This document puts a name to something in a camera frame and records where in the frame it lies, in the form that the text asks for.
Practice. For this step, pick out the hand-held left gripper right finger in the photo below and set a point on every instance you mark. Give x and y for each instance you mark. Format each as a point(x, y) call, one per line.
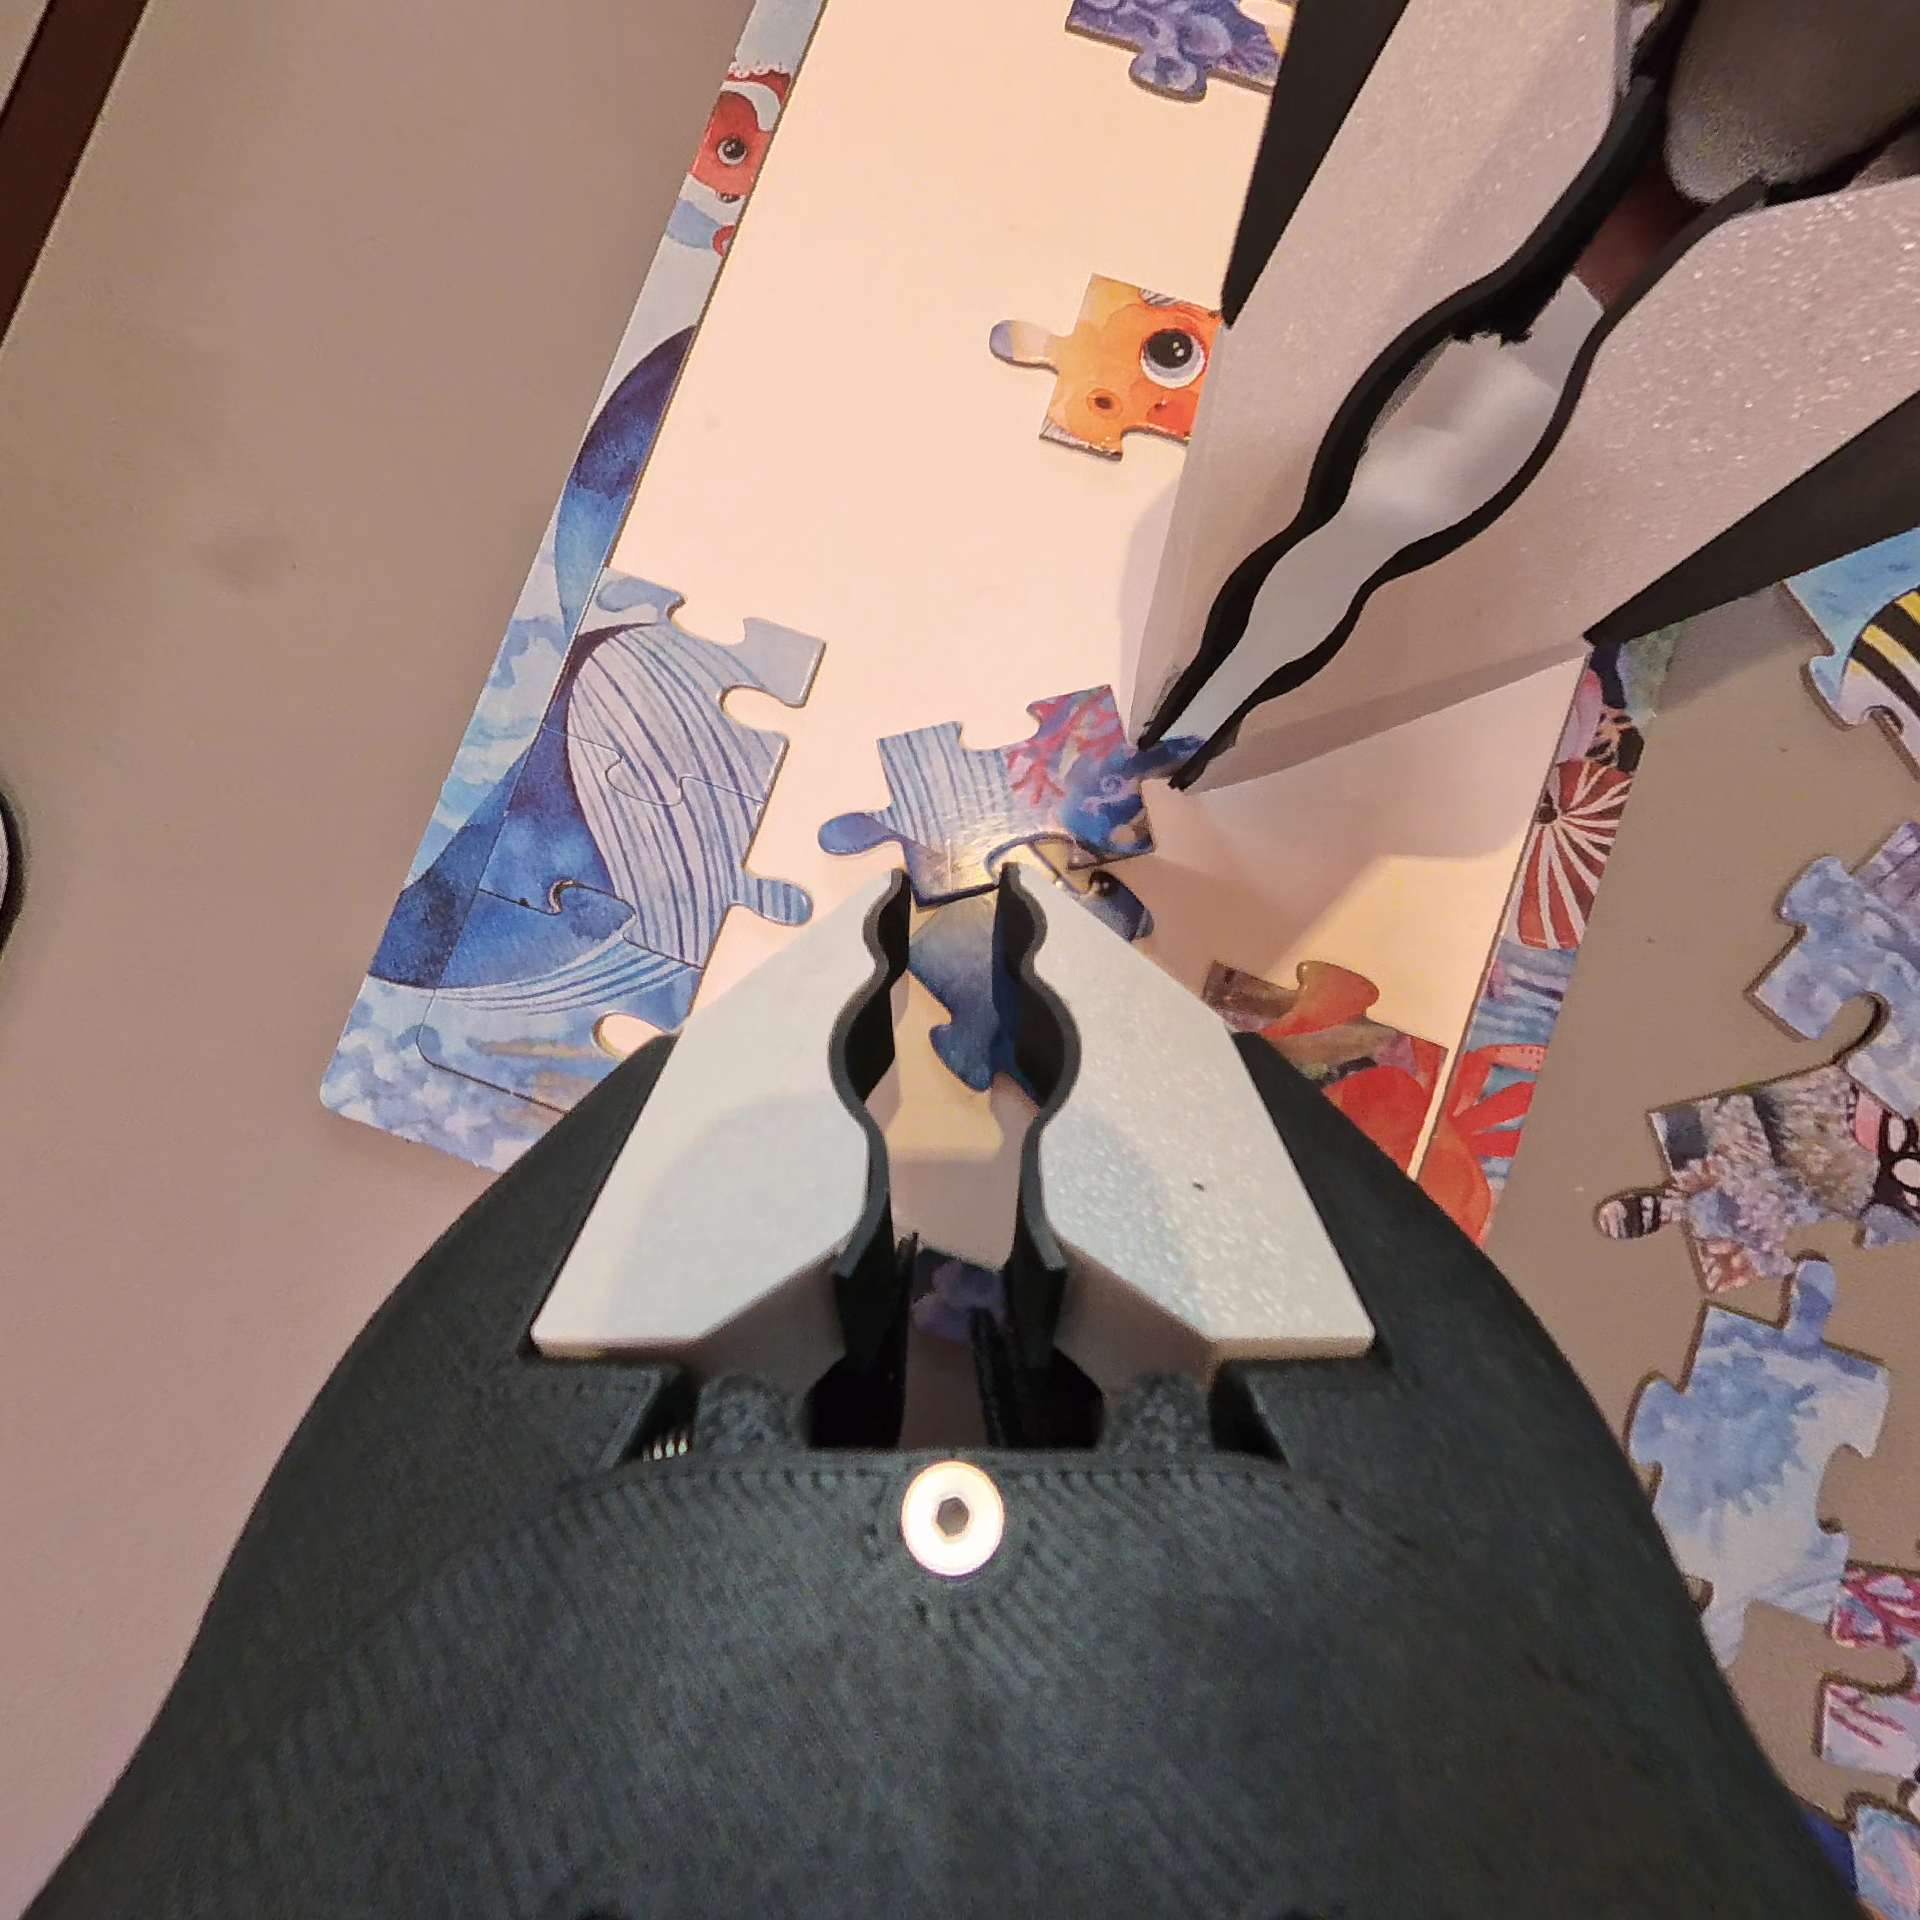
point(1201, 1201)

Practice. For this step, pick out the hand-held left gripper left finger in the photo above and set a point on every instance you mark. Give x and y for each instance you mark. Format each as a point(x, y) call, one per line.
point(705, 1201)

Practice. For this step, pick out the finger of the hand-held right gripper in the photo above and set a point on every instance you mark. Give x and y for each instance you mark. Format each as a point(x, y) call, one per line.
point(1424, 181)
point(1695, 405)

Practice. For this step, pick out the purple bubble puzzle piece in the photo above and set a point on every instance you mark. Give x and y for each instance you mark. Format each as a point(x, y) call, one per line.
point(1184, 31)

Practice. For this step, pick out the orange claw puzzle piece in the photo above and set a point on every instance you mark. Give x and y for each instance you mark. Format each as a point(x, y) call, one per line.
point(1320, 1004)

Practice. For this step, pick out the striped fish puzzle piece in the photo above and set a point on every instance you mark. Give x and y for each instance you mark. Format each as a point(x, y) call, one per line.
point(1876, 638)

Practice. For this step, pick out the orange pufferfish puzzle piece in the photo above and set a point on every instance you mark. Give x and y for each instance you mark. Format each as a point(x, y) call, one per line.
point(1125, 360)

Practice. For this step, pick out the dark blue puzzle piece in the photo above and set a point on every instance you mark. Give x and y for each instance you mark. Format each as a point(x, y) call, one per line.
point(960, 990)

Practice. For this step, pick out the joined blue whale puzzle section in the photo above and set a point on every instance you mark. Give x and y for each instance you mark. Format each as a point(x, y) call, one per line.
point(645, 781)

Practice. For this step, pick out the striped blue coral puzzle piece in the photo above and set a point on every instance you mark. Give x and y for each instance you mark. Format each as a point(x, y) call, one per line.
point(974, 781)

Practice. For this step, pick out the blue bubble puzzle piece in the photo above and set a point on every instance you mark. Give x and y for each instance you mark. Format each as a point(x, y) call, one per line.
point(1852, 945)

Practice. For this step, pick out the jigsaw puzzle pieces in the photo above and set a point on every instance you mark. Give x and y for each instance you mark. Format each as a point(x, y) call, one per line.
point(1740, 1441)

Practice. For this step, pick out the puzzle frame board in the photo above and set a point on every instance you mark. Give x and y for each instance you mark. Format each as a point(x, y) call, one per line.
point(902, 524)

